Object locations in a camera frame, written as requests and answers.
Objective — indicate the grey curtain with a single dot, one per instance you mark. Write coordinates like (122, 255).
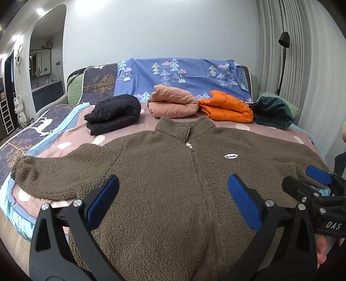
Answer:
(310, 67)

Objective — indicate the white shelf rack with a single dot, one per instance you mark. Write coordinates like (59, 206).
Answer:
(6, 116)

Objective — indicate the black folded jacket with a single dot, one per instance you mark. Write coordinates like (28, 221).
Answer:
(113, 113)

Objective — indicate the dark counter cabinet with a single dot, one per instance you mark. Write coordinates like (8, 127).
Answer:
(46, 94)

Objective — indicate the black floor lamp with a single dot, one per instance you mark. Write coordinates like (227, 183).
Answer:
(283, 39)

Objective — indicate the pink quilted jacket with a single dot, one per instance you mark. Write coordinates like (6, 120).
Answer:
(173, 102)

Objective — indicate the white bear wall decoration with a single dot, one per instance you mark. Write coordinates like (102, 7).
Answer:
(18, 60)

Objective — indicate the dark cloth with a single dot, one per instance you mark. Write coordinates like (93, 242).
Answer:
(75, 72)

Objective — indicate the orange puffer jacket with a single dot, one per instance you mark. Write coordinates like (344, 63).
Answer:
(227, 108)

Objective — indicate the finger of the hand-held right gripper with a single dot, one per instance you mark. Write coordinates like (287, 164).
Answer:
(319, 175)
(300, 187)

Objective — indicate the mirror wall cabinet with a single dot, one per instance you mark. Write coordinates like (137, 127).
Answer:
(43, 62)

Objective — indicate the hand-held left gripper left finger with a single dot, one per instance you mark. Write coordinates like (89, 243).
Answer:
(104, 194)

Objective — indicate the green ribbed pillow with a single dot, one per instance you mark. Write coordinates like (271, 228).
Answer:
(74, 89)

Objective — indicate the ceiling spotlight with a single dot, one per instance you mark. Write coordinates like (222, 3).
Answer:
(40, 11)

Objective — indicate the dark green garment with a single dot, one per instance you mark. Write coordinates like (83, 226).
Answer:
(270, 113)

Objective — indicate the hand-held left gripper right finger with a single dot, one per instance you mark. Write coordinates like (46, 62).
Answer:
(243, 200)

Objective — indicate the pink dotted bed sheet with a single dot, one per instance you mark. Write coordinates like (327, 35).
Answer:
(265, 133)

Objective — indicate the navy deer print blanket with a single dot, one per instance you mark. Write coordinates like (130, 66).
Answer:
(97, 81)

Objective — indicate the blue tree print sheet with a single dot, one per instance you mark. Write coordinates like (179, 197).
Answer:
(189, 73)

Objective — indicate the dark door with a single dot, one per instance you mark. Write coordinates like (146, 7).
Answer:
(9, 69)

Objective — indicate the white cat figurine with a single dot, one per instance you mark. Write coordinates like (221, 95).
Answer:
(19, 106)

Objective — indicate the brown fleece jacket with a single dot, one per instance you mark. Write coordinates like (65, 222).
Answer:
(162, 175)

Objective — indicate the person's right hand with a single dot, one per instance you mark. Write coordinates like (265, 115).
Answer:
(322, 251)

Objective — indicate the plain green pillow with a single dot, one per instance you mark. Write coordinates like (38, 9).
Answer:
(293, 109)

